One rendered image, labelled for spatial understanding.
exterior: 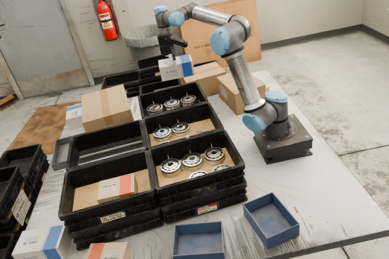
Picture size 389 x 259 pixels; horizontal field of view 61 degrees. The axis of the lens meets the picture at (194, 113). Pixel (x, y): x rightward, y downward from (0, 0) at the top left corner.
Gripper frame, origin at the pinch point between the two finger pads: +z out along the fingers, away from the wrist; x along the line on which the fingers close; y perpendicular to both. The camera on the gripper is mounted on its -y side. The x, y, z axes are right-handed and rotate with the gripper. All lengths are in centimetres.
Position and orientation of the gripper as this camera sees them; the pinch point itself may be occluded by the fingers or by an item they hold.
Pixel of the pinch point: (176, 65)
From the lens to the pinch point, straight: 202.7
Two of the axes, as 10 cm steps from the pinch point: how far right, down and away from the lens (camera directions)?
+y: -9.8, 2.1, -0.3
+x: 1.3, 5.0, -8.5
